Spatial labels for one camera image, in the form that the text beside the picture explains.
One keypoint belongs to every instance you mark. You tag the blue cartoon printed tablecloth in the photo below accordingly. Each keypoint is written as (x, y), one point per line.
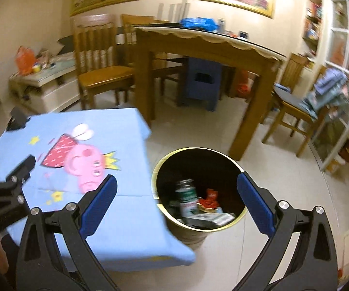
(126, 218)

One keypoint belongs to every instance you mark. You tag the wooden dining chair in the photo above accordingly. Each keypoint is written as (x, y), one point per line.
(292, 112)
(104, 75)
(129, 27)
(294, 69)

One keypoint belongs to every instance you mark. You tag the red bag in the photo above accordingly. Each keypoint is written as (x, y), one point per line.
(243, 86)

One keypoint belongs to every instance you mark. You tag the black bin with gold rim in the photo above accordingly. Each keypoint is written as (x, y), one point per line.
(198, 163)

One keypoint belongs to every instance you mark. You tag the wall shelf with items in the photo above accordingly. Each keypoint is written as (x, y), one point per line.
(312, 24)

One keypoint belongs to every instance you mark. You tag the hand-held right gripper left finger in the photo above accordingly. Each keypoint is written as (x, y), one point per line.
(100, 206)

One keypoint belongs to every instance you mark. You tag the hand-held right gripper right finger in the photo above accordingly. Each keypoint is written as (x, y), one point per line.
(256, 203)

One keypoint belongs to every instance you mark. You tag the white low coffee table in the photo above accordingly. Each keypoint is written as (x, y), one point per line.
(50, 88)

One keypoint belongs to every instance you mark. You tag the orange plastic bag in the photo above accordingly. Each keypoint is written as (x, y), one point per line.
(24, 62)

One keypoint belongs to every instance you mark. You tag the pile of clothes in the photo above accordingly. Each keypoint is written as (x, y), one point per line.
(331, 91)

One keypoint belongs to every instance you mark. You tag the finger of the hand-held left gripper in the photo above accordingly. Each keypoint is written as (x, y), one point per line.
(23, 168)

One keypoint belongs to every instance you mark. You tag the blue plastic bag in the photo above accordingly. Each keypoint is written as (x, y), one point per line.
(197, 23)

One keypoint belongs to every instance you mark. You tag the red wrapper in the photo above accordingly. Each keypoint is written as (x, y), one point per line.
(209, 200)

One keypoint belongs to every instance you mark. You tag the white and green carton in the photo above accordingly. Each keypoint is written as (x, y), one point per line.
(186, 197)

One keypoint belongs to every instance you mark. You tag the wooden dining table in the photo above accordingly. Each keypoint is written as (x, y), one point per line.
(192, 45)

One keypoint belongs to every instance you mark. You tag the black table clamp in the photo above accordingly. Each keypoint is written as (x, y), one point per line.
(17, 118)

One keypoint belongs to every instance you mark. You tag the blue plastic stool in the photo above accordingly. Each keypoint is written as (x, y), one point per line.
(198, 91)

